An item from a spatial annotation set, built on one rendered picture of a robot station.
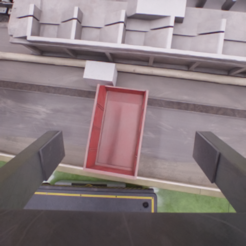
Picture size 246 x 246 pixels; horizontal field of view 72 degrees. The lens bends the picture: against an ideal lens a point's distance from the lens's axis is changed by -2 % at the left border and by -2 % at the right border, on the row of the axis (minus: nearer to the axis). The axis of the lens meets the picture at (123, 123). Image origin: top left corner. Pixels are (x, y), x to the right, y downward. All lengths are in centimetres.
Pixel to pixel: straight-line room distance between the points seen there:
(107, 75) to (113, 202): 82
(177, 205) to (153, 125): 99
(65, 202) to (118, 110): 78
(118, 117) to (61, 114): 26
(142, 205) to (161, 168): 49
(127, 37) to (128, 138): 41
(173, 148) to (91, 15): 62
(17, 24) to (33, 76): 23
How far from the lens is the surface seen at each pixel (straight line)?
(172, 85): 82
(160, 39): 68
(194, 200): 165
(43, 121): 87
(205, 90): 85
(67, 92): 86
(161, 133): 76
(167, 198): 159
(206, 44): 72
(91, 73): 73
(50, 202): 135
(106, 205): 123
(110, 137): 76
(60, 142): 16
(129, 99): 77
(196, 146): 16
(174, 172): 78
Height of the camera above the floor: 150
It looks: 82 degrees down
